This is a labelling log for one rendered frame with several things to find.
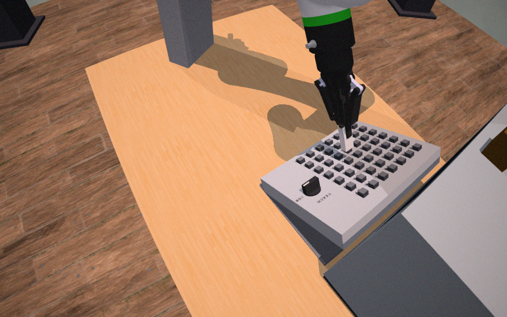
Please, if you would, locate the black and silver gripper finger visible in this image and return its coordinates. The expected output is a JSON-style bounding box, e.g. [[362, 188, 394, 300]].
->
[[333, 75, 366, 152], [314, 77, 343, 151]]

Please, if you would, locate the grey control console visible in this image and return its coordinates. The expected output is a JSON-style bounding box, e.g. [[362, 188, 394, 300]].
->
[[259, 103, 507, 317]]

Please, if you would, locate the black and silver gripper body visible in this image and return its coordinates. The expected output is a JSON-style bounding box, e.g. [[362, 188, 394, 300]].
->
[[314, 48, 355, 95]]

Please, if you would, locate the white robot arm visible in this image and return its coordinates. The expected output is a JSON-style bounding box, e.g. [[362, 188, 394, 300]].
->
[[297, 0, 371, 55]]

